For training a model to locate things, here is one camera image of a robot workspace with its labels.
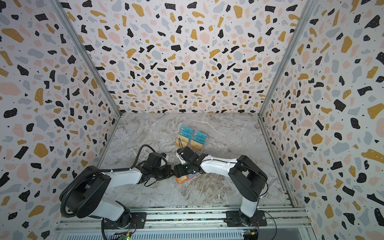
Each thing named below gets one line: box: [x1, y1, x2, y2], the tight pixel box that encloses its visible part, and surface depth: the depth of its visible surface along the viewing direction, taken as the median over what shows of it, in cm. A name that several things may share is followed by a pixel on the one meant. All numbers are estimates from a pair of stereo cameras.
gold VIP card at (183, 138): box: [177, 134, 189, 143], surface depth 102 cm
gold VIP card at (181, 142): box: [176, 137, 189, 149], surface depth 103 cm
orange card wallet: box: [175, 173, 200, 184], surface depth 88 cm
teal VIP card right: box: [193, 130, 208, 145], surface depth 99 cm
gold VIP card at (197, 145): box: [190, 139, 203, 152], surface depth 99 cm
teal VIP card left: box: [180, 125, 194, 139], surface depth 102 cm
